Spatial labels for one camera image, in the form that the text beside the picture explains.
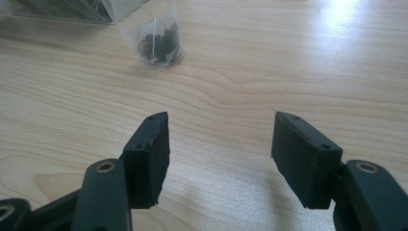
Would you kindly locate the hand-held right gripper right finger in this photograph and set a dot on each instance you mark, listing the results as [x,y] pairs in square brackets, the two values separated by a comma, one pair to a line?
[304,163]

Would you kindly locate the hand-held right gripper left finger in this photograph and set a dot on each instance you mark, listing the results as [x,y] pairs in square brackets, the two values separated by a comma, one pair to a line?
[149,166]

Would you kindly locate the clear pyramid tea bag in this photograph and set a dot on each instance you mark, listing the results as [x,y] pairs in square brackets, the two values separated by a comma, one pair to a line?
[158,41]

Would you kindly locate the clear plastic box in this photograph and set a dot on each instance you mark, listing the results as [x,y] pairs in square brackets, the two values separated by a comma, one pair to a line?
[69,10]

